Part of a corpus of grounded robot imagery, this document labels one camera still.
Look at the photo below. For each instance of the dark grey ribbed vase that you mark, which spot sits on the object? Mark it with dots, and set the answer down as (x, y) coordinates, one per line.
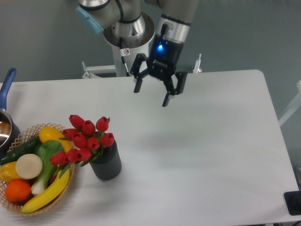
(109, 165)

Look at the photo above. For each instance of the blue handled saucepan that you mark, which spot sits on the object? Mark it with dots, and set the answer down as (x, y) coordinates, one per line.
(8, 129)

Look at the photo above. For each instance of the red tulip bouquet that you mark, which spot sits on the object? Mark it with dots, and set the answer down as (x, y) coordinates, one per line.
(89, 139)

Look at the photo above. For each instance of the white frame at right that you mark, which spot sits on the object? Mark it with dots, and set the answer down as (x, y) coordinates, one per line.
(292, 107)

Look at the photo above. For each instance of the yellow lemon squash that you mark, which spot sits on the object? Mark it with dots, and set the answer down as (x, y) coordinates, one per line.
(50, 133)

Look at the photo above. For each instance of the yellow bell pepper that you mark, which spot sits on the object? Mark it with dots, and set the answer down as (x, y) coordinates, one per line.
(8, 172)

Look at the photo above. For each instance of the beige round disc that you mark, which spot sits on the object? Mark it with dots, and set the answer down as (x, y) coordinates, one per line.
(29, 166)

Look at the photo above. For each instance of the woven wicker basket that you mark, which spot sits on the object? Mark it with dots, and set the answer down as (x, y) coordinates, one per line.
(25, 136)

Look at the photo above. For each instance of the orange fruit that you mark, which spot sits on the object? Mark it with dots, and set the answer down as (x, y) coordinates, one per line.
(18, 190)

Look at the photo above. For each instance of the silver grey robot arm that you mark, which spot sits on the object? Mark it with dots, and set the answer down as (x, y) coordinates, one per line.
(124, 25)

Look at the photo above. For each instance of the red round fruit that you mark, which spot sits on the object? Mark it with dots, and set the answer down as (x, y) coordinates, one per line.
(52, 179)

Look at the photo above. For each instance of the green cucumber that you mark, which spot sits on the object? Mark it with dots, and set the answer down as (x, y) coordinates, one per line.
(27, 147)

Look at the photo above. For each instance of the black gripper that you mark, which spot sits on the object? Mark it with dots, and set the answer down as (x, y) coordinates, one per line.
(165, 58)

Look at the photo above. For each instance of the green bok choy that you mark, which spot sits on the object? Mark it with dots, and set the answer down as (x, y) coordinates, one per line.
(45, 151)

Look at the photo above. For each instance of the yellow banana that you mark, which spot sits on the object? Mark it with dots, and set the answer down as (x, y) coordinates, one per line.
(48, 195)

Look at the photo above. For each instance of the black device at edge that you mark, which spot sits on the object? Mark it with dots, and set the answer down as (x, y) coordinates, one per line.
(293, 202)

